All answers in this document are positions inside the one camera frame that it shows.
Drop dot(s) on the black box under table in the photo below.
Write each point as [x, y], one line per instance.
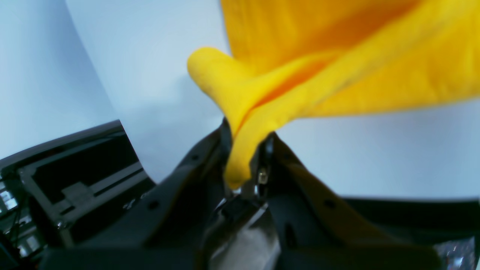
[65, 191]

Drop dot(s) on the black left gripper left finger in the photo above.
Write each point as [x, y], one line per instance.
[164, 231]

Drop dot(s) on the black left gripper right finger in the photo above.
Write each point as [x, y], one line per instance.
[319, 231]

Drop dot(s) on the clear plastic bag with parts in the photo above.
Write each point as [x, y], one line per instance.
[462, 254]

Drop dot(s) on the yellow T-shirt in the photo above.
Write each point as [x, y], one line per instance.
[295, 59]

